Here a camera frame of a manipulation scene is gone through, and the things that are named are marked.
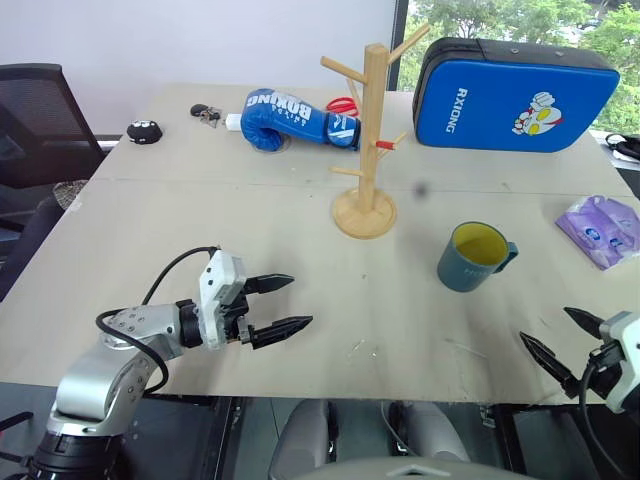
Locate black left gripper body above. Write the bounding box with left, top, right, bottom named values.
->
left=218, top=278, right=256, bottom=347

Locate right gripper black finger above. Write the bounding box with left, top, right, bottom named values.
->
left=519, top=331, right=582, bottom=400
left=563, top=306, right=605, bottom=342

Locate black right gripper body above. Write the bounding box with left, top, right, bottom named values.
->
left=579, top=342, right=629, bottom=401

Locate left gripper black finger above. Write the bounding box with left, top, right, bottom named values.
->
left=243, top=272, right=296, bottom=298
left=247, top=315, right=314, bottom=351

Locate blue mug yellow inside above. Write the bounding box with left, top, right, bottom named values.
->
left=436, top=221, right=520, bottom=294

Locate wooden mug tree stand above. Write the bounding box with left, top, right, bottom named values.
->
left=319, top=23, right=432, bottom=241

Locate purple tissue pack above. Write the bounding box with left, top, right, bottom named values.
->
left=554, top=194, right=640, bottom=273

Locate grey rounded robot leg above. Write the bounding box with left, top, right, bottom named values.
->
left=268, top=399, right=332, bottom=480
left=398, top=400, right=472, bottom=466

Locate blue boxing glove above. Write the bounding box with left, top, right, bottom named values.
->
left=240, top=88, right=363, bottom=153

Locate grey robot torso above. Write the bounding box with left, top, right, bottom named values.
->
left=298, top=455, right=539, bottom=480

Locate black object with white paper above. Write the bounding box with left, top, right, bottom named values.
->
left=604, top=132, right=640, bottom=163

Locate bunch of keys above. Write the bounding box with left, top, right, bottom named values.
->
left=189, top=102, right=223, bottom=127

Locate black round pouch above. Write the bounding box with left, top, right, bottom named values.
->
left=125, top=118, right=166, bottom=147

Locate blue punching pad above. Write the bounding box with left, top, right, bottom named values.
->
left=412, top=36, right=622, bottom=154

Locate black mesh office chair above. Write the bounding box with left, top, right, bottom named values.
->
left=0, top=63, right=109, bottom=301

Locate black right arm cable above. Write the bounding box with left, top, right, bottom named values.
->
left=578, top=362, right=629, bottom=480

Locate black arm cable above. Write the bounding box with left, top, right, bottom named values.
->
left=94, top=245, right=222, bottom=399
left=578, top=362, right=629, bottom=480

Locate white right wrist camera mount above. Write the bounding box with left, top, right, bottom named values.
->
left=598, top=310, right=640, bottom=414

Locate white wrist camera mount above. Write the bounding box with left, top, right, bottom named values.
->
left=598, top=310, right=640, bottom=414
left=198, top=249, right=248, bottom=351

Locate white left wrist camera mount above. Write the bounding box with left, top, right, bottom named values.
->
left=198, top=249, right=248, bottom=351

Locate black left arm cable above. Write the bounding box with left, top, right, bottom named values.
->
left=94, top=245, right=222, bottom=399

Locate dark window frame post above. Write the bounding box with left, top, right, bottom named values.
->
left=390, top=0, right=411, bottom=94

